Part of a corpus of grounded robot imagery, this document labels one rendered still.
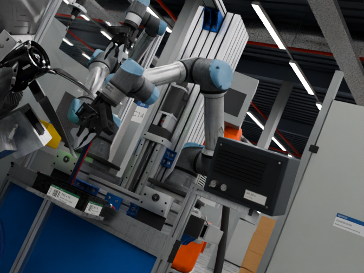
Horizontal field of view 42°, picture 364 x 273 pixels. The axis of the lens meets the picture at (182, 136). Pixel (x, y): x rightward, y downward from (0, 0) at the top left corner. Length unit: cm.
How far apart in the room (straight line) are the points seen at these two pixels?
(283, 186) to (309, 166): 157
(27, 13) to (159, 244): 92
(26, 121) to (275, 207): 88
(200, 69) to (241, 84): 376
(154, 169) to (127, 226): 66
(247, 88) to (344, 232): 311
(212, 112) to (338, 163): 124
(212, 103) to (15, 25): 82
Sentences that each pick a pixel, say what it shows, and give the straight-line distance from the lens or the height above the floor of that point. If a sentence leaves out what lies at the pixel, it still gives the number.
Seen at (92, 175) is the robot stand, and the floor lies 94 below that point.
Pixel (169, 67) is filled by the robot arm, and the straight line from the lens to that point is 194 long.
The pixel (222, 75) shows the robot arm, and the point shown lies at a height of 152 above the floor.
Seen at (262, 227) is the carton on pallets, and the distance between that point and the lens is 962.
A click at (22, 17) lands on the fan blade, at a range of 178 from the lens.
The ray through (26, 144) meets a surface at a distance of 173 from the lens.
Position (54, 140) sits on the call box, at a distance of 211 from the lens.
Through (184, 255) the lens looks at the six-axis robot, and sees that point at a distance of 538.
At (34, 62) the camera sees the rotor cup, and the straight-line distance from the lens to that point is 160.
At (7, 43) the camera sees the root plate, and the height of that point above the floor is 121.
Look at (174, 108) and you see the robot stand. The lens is 238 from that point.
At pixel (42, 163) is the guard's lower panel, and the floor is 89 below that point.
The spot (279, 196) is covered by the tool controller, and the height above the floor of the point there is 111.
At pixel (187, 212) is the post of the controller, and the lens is 161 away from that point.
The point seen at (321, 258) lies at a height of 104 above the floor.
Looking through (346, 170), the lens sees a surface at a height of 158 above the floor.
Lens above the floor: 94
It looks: 9 degrees up
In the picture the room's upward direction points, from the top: 24 degrees clockwise
